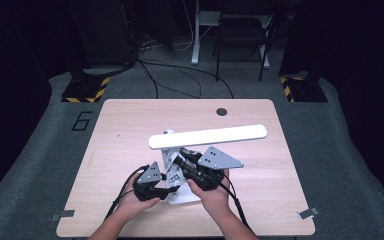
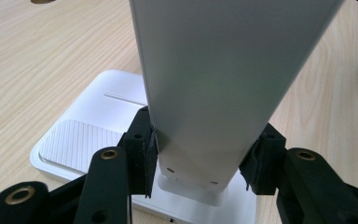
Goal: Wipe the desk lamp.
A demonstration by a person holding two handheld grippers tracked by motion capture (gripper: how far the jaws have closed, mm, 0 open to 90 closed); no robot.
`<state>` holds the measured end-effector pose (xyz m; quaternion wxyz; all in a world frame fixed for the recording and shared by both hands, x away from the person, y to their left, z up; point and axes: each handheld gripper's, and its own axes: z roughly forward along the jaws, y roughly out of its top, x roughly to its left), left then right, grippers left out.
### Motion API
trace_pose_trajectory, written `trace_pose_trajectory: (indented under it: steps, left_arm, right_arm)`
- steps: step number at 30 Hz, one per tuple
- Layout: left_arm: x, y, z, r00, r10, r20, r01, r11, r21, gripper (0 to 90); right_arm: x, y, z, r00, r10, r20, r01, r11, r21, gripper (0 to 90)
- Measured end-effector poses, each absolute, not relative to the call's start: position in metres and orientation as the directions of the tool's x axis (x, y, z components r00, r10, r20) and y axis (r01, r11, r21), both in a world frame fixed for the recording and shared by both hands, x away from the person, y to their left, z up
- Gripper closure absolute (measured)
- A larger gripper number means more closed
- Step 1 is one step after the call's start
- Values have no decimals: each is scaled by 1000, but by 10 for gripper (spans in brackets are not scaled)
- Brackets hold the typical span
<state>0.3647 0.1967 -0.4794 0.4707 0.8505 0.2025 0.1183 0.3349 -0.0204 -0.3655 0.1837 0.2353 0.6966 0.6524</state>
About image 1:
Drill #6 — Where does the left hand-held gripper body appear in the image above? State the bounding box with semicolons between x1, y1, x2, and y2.
133;161;164;202

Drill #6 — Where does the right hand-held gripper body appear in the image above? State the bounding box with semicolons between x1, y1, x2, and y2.
186;146;245;192

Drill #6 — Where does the white desk lamp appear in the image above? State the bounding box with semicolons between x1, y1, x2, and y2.
148;124;268;205

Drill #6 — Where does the person's left hand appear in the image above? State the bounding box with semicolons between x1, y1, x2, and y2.
118;176;161;218

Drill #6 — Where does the person's right hand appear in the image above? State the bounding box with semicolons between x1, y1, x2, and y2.
187;169;231;218

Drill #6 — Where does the grey tape strip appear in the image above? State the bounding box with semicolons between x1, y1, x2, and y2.
298;207;320;220
50;209;76;222

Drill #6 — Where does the black yellow striped stand base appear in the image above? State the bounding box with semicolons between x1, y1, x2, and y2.
60;64;110;104
279;71;329;103

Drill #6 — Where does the black chair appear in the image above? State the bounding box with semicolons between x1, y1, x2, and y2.
212;0;278;82

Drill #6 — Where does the black cabinet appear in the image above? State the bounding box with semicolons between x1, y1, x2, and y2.
64;0;138;69

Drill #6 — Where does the left hand-held gripper black cable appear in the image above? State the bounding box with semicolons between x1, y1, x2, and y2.
104;164;151;221

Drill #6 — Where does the hand-held gripper black cable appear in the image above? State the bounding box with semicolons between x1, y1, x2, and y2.
213;176;254;234
104;164;151;221

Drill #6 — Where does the right hand-held gripper black cable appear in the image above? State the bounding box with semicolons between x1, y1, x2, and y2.
213;176;254;234

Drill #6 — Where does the black floor cable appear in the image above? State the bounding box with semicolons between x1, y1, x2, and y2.
137;59;160;100
138;59;235;100

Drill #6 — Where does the white desk frame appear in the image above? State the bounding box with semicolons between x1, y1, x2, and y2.
190;0;271;69

